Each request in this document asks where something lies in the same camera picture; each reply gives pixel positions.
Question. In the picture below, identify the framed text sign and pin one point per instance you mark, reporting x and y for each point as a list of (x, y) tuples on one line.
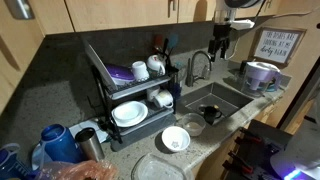
[(278, 45)]

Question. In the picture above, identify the black kitchen utensil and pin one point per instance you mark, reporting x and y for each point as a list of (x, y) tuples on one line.
[(165, 48)]

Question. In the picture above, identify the purple plastic bowl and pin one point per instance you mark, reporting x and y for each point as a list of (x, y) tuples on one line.
[(120, 73)]

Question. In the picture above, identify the grey drying mat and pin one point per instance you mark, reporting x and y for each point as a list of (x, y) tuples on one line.
[(140, 136)]

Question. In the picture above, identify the large white platter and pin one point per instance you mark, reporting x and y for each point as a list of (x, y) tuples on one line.
[(100, 63)]

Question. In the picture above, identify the round white dinner plate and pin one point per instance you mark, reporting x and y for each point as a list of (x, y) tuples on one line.
[(129, 113)]

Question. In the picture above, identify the blue dish soap bottle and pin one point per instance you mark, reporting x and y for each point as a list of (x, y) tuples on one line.
[(176, 90)]

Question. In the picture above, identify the white paper sheet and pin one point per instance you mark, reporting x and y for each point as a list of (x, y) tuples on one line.
[(83, 126)]

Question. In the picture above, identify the steel kitchen faucet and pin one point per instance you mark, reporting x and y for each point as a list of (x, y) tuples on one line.
[(190, 71)]

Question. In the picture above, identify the red spatula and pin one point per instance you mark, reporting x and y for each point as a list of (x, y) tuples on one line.
[(158, 41)]

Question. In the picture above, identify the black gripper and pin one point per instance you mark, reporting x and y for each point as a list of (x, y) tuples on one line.
[(221, 33)]

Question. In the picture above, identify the white mug with red print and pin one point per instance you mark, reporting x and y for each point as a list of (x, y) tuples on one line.
[(156, 63)]

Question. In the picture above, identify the blue spatula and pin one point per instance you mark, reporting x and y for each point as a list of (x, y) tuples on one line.
[(172, 41)]

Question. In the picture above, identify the wooden wall cabinet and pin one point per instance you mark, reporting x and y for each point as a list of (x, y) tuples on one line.
[(116, 13)]

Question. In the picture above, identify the white ceramic bowl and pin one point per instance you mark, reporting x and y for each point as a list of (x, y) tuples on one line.
[(175, 138)]

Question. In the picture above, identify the orange plastic bag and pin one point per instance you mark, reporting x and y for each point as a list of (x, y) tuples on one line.
[(80, 170)]

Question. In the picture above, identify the blue water jug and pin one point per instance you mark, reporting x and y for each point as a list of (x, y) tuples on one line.
[(60, 143)]

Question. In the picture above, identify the steel tumbler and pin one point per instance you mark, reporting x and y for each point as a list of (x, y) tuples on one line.
[(90, 145)]

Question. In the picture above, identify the wooden base cabinet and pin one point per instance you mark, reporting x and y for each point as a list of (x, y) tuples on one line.
[(213, 163)]

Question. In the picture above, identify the blue plastic pitcher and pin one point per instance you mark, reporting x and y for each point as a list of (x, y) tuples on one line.
[(11, 163)]

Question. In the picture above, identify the black mug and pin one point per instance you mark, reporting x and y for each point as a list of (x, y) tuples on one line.
[(210, 115)]

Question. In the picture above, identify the utensil holder caddy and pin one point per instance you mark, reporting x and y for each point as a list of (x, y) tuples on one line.
[(172, 74)]

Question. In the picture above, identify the water filter pitcher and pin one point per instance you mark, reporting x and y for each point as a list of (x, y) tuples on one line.
[(260, 78)]

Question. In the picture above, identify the black robot cart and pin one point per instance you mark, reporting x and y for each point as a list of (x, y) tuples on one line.
[(256, 150)]

